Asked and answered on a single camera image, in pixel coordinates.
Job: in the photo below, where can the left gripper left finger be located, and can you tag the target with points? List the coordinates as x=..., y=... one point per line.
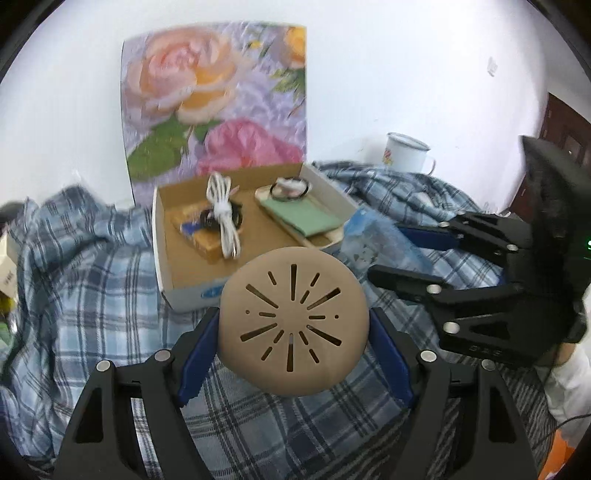
x=101, y=442

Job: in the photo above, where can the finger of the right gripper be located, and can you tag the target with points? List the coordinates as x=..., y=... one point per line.
x=443, y=235
x=415, y=286

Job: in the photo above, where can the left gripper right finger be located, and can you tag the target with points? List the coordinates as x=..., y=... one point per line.
x=490, y=440

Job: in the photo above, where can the blue plastic packet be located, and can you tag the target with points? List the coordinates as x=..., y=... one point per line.
x=371, y=238

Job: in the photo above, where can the beige round silicone cover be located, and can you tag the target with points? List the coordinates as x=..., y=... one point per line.
x=293, y=322

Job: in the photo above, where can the white plush hair ornament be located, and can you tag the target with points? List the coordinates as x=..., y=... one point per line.
x=289, y=187

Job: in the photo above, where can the gold cigarette pack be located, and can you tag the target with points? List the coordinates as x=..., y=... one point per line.
x=190, y=222

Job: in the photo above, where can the beige phone case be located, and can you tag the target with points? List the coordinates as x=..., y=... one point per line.
x=326, y=197

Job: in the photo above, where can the person's right hand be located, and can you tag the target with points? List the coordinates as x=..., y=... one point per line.
x=566, y=350

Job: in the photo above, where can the white enamel mug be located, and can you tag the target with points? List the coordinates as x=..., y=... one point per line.
x=406, y=154

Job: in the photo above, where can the blue plaid shirt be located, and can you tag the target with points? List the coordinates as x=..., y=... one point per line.
x=87, y=291

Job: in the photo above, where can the pile of small boxes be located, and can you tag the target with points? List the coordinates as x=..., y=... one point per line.
x=9, y=255

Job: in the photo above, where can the white cardboard box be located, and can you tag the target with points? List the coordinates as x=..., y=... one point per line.
x=187, y=281

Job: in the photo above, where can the rose flower painting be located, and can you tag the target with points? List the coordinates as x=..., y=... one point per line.
x=212, y=96

